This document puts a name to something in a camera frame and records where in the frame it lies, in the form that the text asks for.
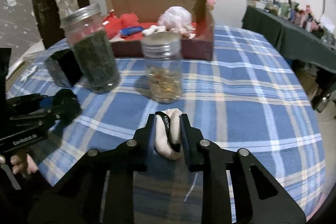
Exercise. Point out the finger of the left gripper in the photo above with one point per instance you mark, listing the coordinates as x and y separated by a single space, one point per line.
29 102
20 120

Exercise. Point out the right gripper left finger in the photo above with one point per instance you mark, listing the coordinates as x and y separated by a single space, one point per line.
99 187

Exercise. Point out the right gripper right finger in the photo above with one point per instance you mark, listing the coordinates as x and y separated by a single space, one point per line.
236 183

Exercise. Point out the black scrunchie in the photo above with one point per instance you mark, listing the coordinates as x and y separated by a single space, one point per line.
65 106

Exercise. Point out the beige powder puff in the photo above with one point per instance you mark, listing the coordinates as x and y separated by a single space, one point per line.
168 134

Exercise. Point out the blue cloth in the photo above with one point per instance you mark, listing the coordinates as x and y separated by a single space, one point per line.
131 30

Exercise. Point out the coral mesh bath pouf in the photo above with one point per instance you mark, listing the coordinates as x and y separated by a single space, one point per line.
129 20

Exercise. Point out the white cloth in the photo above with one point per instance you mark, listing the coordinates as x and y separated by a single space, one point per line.
153 29

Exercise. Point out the white mesh bath pouf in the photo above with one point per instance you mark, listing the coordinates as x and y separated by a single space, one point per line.
174 18

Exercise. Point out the red heart plush sponge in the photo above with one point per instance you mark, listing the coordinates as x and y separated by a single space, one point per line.
112 26

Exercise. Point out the beige crochet scrunchie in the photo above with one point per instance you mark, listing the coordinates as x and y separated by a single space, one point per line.
186 32

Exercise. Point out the person's left hand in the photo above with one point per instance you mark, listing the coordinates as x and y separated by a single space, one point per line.
23 163

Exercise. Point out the white charger device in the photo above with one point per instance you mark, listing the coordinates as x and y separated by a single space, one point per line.
28 73

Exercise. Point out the floral cosmetic tin box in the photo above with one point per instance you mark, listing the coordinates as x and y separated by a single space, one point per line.
63 68

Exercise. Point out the large glass jar dark contents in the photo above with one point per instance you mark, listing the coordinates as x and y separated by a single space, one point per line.
87 38

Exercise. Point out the small glass jar yellow contents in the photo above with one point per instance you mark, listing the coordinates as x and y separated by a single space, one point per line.
162 53

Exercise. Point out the dark green covered side table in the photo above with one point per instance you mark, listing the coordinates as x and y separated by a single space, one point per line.
291 41

